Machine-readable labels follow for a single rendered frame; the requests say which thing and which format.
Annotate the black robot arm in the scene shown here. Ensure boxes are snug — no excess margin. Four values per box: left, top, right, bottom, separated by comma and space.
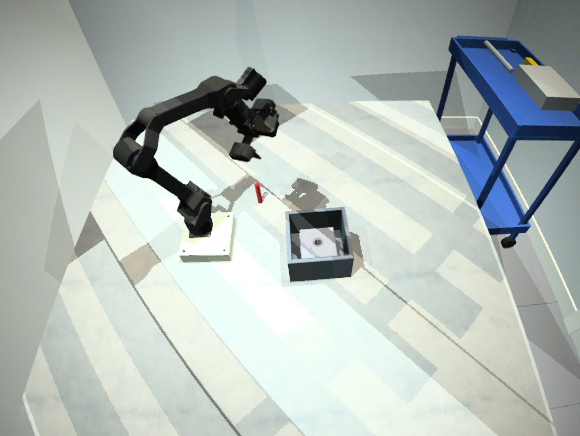
113, 67, 279, 239

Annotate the dark red peg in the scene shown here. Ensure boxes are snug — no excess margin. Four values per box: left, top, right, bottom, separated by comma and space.
254, 183, 263, 204

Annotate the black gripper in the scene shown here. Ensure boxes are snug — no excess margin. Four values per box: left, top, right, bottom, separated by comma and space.
229, 98, 276, 162

